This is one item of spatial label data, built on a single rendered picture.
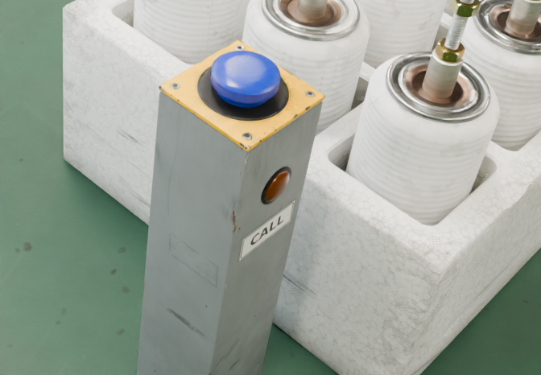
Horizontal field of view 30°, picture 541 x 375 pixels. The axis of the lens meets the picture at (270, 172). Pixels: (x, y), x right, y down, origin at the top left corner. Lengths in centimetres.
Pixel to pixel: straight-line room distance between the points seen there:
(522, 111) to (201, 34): 26
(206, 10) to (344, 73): 13
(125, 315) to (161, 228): 22
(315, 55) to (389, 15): 11
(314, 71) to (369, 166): 8
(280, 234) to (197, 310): 8
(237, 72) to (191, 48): 26
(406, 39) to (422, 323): 24
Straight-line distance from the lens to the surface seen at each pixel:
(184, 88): 59
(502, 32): 80
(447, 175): 73
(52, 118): 103
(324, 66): 75
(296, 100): 59
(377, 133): 72
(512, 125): 82
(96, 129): 92
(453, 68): 71
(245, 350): 74
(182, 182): 61
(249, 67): 58
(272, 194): 61
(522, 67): 79
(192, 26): 82
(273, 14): 76
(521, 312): 95
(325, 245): 77
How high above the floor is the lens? 69
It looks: 44 degrees down
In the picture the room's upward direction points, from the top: 11 degrees clockwise
